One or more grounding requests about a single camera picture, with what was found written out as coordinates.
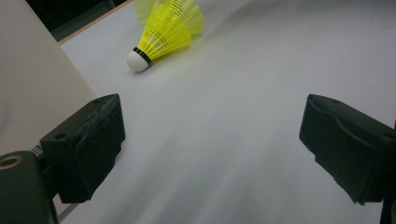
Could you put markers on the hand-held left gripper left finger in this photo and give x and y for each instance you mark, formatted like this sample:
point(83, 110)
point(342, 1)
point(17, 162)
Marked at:
point(84, 146)

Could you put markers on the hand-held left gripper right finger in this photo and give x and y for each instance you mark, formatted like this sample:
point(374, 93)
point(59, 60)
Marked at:
point(348, 146)

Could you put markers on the white plastic storage bin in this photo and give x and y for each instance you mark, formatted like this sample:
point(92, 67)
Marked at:
point(31, 77)

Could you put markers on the yellow plastic shuttlecock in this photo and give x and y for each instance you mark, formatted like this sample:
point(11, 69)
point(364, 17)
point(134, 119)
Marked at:
point(162, 37)
point(196, 21)
point(141, 11)

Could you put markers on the white table sheet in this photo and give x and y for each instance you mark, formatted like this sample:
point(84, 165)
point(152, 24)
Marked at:
point(218, 124)

